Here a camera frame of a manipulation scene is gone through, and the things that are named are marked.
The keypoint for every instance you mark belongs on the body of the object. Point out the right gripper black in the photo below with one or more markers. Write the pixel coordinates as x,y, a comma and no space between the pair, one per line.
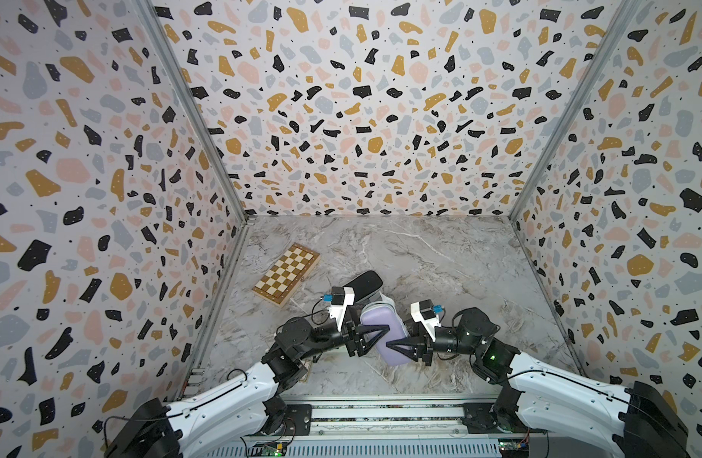
424,347

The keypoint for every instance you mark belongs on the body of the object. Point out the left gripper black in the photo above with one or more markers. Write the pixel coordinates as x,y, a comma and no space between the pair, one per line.
351,340

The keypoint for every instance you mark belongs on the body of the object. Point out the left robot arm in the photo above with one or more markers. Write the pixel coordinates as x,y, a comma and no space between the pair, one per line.
247,404

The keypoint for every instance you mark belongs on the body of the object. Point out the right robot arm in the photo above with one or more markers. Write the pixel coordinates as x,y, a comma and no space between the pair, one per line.
624,421

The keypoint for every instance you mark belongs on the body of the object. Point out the wooden chessboard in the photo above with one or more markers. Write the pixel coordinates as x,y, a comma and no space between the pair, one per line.
284,276

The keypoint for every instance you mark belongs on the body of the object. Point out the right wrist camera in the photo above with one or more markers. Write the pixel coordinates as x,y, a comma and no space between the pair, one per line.
428,315

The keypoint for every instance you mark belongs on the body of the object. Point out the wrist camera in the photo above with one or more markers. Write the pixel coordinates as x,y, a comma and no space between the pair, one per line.
428,315
339,299

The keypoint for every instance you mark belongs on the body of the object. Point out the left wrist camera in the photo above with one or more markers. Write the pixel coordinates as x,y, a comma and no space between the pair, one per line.
339,299

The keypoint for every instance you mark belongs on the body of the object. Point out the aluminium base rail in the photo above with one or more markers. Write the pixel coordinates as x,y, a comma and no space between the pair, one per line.
390,426

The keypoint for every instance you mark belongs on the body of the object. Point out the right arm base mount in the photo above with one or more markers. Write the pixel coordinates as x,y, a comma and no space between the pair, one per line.
487,417

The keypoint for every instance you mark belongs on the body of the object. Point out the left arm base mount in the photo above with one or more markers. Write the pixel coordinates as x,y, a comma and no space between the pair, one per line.
293,420

